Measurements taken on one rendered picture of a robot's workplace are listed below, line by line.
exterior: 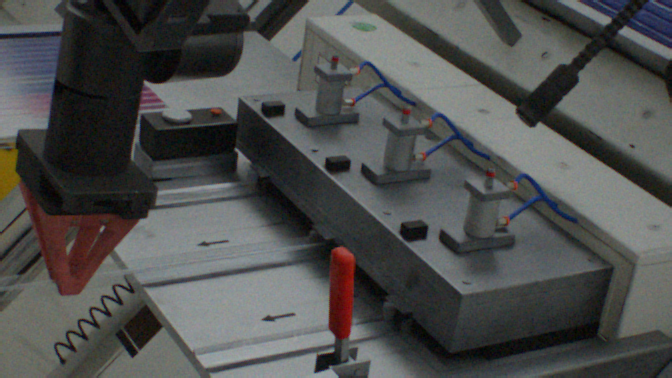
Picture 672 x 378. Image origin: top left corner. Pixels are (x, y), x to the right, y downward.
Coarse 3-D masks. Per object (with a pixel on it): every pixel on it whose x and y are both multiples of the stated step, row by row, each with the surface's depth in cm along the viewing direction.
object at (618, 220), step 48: (336, 48) 121; (384, 48) 120; (432, 96) 111; (480, 96) 112; (480, 144) 103; (528, 144) 104; (528, 192) 99; (576, 192) 97; (624, 192) 98; (624, 240) 91; (624, 288) 91; (624, 336) 92
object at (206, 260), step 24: (288, 240) 98; (312, 240) 99; (120, 264) 91; (144, 264) 92; (168, 264) 92; (192, 264) 93; (216, 264) 94; (240, 264) 95; (0, 288) 86; (24, 288) 87; (48, 288) 88
